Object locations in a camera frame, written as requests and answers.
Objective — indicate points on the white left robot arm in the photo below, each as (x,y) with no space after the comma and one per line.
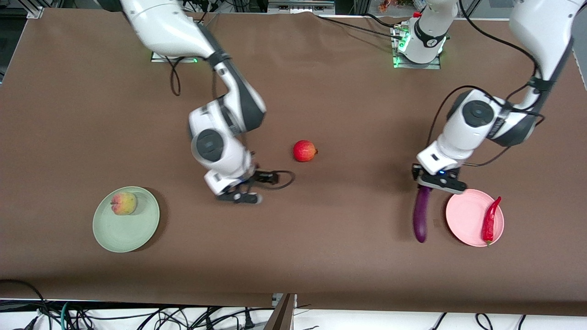
(541,27)

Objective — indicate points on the red pomegranate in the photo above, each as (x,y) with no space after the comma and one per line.
(304,151)

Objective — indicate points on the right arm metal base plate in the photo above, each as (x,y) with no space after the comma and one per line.
(160,58)

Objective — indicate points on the red chili pepper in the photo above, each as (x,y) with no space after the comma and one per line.
(490,222)

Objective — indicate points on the brown table cloth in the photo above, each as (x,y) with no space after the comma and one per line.
(321,91)

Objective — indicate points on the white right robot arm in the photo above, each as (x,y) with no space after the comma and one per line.
(160,23)

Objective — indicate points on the light green plate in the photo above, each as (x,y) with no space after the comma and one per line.
(128,233)

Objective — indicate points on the pink plate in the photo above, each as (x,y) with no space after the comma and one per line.
(465,220)

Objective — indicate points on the aluminium frame corner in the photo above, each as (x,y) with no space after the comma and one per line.
(35,9)

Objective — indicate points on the red yellow toy pile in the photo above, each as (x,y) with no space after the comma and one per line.
(394,4)

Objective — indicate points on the purple eggplant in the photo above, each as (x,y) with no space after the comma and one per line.
(422,215)

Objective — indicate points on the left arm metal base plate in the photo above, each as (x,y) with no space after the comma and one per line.
(417,65)

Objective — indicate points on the aluminium profile post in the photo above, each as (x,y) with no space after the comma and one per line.
(282,316)

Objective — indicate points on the grey metal box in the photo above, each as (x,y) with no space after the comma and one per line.
(300,4)

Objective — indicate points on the yellow-pink peach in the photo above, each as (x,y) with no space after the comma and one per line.
(124,204)

